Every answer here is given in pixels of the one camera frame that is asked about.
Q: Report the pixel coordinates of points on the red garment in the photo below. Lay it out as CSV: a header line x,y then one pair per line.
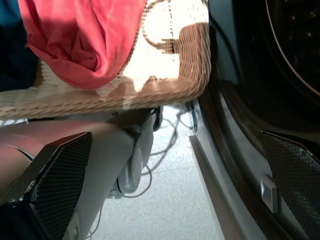
x,y
82,37

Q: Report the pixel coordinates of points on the pale woven basket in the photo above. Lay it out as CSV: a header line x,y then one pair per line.
x,y
190,62

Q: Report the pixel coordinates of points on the navy blue garment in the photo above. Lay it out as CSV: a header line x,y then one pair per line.
x,y
12,50

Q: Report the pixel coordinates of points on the grey washing machine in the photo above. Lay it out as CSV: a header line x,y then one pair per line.
x,y
250,75

